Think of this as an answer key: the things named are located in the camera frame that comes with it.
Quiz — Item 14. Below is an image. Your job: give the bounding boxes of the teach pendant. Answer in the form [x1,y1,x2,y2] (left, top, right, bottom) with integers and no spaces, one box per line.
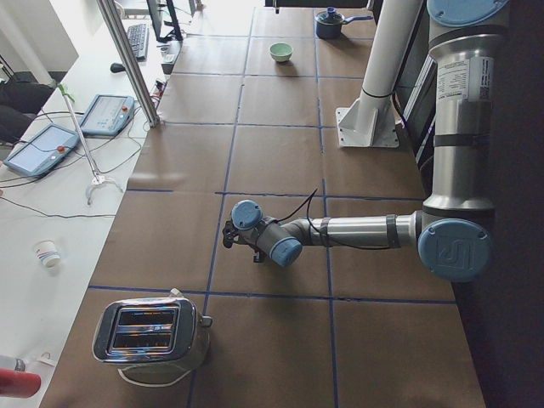
[3,123,79,177]
[80,94,135,138]

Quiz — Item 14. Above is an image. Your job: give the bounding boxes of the white pedestal column with base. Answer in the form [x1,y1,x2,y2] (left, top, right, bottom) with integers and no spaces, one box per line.
[336,0,423,148]

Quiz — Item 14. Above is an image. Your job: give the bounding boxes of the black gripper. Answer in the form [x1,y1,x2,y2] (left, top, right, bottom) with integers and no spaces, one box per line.
[223,219,240,249]

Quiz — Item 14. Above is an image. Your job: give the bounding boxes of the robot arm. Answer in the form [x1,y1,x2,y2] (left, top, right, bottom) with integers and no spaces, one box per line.
[223,1,509,282]

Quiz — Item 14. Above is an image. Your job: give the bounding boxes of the blue saucepan with lid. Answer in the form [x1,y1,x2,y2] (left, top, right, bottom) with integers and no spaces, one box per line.
[314,7,373,40]

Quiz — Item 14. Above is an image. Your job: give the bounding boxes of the aluminium frame post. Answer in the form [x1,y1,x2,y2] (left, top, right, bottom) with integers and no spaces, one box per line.
[97,0,160,128]

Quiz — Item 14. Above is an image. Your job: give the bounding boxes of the black keyboard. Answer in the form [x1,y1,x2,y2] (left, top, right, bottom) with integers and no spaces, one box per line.
[127,24,149,61]

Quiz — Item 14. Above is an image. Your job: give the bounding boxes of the far teach pendant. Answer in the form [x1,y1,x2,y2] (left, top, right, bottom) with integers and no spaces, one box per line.
[80,94,135,138]

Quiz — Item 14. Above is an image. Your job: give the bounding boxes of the paper cup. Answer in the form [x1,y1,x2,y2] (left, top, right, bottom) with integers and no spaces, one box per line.
[33,240,60,268]

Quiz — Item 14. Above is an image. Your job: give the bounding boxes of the silver toaster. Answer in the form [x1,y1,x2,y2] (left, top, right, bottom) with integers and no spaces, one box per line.
[93,288,213,388]

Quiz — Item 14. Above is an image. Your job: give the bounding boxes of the black computer mouse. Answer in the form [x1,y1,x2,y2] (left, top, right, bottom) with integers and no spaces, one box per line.
[110,63,126,73]

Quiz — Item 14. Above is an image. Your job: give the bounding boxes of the green bowl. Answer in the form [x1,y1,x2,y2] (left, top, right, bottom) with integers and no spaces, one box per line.
[269,42,293,63]

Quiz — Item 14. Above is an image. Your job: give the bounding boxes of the red bottle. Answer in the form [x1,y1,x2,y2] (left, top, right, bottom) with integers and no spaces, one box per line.
[1,355,42,398]

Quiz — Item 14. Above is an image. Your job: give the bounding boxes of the near teach pendant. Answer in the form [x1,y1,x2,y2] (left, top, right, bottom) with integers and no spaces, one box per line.
[3,123,79,177]

